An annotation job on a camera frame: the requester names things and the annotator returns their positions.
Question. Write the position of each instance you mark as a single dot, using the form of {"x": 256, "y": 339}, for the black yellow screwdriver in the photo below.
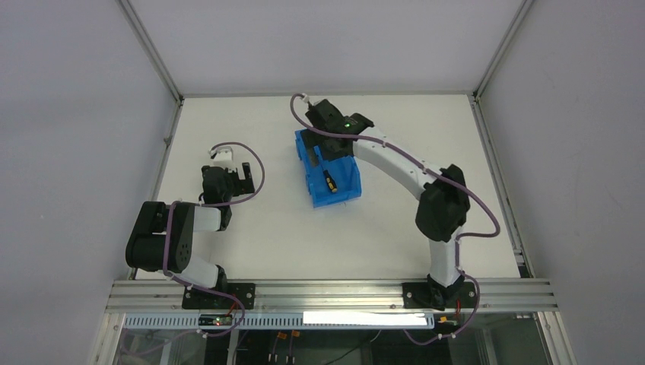
{"x": 330, "y": 182}

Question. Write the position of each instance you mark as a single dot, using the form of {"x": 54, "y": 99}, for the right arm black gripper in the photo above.
{"x": 329, "y": 148}

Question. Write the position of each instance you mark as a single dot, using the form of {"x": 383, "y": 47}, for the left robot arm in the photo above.
{"x": 162, "y": 236}

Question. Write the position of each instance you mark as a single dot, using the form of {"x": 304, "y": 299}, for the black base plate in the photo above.
{"x": 245, "y": 292}
{"x": 424, "y": 295}

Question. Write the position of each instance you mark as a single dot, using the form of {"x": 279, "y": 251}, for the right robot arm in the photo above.
{"x": 442, "y": 204}

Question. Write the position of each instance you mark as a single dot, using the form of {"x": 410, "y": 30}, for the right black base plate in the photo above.
{"x": 424, "y": 295}

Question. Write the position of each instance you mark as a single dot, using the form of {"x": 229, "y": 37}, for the blue plastic bin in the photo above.
{"x": 344, "y": 171}

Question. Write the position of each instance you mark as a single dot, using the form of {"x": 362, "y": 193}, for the white slotted cable duct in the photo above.
{"x": 308, "y": 320}

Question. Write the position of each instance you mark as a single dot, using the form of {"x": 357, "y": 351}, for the aluminium front rail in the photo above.
{"x": 496, "y": 295}

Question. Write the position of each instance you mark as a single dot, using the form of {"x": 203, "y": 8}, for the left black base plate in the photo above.
{"x": 245, "y": 292}

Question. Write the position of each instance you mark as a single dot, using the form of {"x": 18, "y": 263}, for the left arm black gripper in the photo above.
{"x": 241, "y": 180}

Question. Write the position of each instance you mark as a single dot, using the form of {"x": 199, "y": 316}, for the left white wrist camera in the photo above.
{"x": 222, "y": 157}

